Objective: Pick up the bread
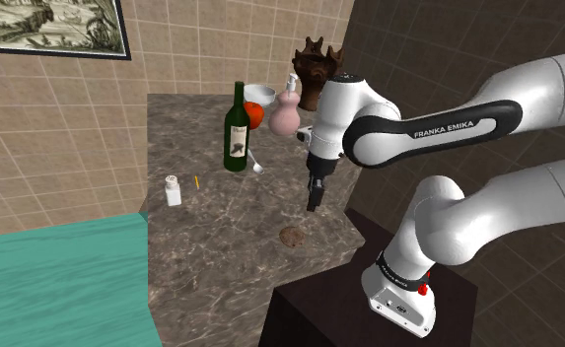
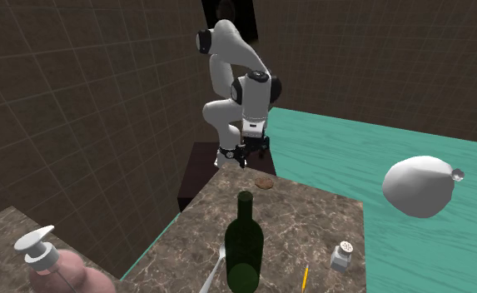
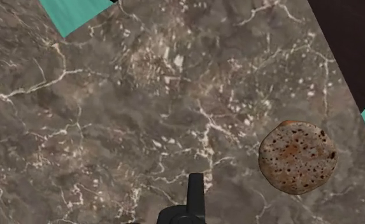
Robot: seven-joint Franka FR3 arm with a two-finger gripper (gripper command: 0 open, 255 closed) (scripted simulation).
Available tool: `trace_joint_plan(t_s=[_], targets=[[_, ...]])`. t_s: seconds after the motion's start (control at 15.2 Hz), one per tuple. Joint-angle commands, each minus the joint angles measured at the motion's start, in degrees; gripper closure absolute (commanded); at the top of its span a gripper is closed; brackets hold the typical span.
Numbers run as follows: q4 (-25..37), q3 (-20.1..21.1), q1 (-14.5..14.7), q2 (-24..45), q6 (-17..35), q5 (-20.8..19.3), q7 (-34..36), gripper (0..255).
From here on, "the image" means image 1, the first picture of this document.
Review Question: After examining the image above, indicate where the brown carved wooden figure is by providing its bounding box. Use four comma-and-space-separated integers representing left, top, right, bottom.
291, 35, 346, 112

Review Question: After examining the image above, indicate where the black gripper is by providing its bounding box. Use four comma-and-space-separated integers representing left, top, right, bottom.
306, 153, 338, 213

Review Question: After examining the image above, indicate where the red tomato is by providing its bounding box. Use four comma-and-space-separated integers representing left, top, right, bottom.
243, 101, 265, 131

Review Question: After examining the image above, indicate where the green wine bottle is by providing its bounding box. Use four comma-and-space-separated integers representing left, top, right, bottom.
223, 81, 251, 173

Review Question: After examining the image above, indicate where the dark robot stand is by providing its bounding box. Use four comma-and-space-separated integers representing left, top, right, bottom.
257, 207, 479, 347

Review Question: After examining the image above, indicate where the silver spoon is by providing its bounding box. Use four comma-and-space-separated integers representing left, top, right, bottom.
247, 148, 265, 175

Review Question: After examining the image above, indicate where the white bowl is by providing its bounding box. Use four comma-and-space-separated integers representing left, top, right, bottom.
243, 84, 277, 108

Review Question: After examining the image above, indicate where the white salt shaker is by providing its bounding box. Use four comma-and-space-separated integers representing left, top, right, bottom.
164, 174, 183, 208

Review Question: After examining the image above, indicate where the brown cookie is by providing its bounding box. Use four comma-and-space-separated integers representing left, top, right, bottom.
278, 226, 307, 249

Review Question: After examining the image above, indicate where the pink soap dispenser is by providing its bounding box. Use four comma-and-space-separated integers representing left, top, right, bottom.
268, 72, 301, 137

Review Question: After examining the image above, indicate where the framed landscape wall picture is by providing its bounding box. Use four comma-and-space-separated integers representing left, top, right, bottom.
0, 0, 133, 62

